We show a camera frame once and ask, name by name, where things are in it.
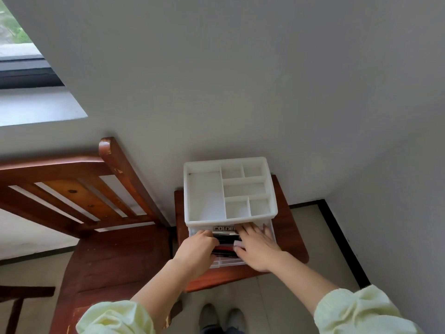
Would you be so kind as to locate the window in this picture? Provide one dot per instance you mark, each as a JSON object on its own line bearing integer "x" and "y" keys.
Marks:
{"x": 28, "y": 73}

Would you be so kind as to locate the person's right forearm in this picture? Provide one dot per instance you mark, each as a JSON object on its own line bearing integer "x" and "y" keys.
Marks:
{"x": 299, "y": 278}

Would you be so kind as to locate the person's right hand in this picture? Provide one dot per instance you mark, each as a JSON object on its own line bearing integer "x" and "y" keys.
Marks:
{"x": 258, "y": 248}

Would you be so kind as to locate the person's left forearm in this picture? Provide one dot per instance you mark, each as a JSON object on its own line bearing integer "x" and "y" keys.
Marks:
{"x": 160, "y": 295}

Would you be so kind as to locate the person's left hand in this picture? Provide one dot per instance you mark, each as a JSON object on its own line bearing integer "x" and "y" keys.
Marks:
{"x": 196, "y": 255}

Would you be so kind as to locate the brown wooden cabinet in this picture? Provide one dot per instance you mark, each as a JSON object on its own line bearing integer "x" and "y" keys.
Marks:
{"x": 288, "y": 233}

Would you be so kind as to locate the dark wooden chair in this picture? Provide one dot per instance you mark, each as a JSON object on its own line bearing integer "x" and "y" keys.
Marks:
{"x": 21, "y": 295}

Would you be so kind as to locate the wooden slat-back chair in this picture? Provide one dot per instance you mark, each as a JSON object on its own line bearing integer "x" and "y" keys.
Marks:
{"x": 104, "y": 267}

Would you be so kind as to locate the white plastic drawer organizer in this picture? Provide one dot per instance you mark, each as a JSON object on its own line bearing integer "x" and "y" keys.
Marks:
{"x": 205, "y": 194}

